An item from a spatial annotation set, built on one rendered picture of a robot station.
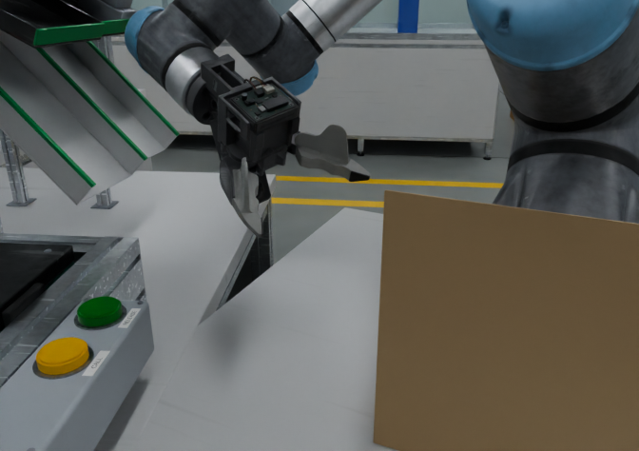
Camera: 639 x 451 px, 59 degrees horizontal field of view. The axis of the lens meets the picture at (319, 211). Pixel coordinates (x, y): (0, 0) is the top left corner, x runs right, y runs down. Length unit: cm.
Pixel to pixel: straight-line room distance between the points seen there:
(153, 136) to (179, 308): 37
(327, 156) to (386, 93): 382
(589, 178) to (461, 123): 404
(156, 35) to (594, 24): 49
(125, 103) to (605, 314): 84
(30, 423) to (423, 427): 31
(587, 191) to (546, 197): 3
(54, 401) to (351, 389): 29
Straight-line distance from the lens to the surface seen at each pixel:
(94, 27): 85
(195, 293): 81
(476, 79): 449
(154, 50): 72
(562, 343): 47
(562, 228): 43
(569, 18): 43
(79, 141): 89
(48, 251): 72
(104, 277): 67
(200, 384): 64
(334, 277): 83
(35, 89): 93
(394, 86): 444
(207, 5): 73
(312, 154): 64
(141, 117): 104
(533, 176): 51
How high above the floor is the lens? 125
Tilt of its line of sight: 22 degrees down
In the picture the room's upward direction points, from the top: straight up
